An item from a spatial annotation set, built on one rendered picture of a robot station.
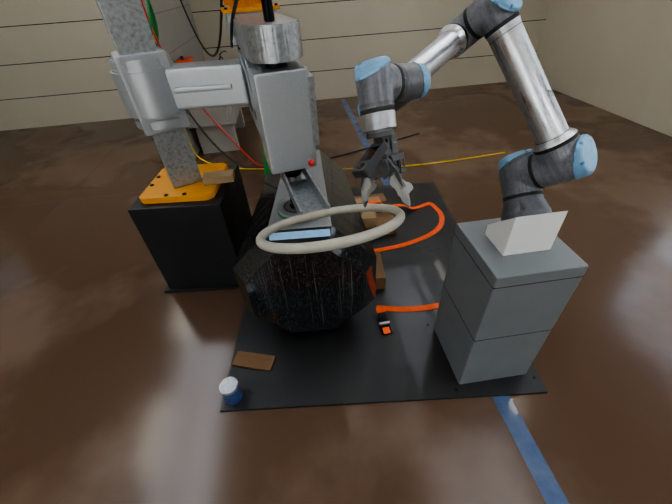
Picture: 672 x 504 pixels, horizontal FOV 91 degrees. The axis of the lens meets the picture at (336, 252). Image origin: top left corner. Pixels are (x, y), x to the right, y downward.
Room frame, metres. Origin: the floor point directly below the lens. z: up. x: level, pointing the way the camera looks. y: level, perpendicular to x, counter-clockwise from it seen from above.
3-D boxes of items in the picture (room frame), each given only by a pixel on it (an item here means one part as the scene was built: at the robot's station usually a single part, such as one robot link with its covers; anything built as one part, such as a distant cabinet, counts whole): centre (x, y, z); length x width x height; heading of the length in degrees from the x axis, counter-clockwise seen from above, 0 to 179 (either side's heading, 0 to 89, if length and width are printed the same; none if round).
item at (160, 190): (2.16, 1.01, 0.76); 0.49 x 0.49 x 0.05; 89
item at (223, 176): (2.10, 0.76, 0.81); 0.20 x 0.10 x 0.05; 97
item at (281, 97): (1.61, 0.21, 1.32); 0.36 x 0.22 x 0.45; 15
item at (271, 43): (1.87, 0.28, 1.62); 0.96 x 0.25 x 0.17; 15
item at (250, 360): (1.16, 0.55, 0.02); 0.25 x 0.10 x 0.01; 77
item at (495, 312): (1.14, -0.82, 0.42); 0.50 x 0.50 x 0.85; 5
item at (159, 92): (2.16, 0.81, 1.37); 0.74 x 0.34 x 0.25; 91
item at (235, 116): (5.07, 1.55, 0.43); 1.30 x 0.62 x 0.86; 5
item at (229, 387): (0.95, 0.64, 0.08); 0.10 x 0.10 x 0.13
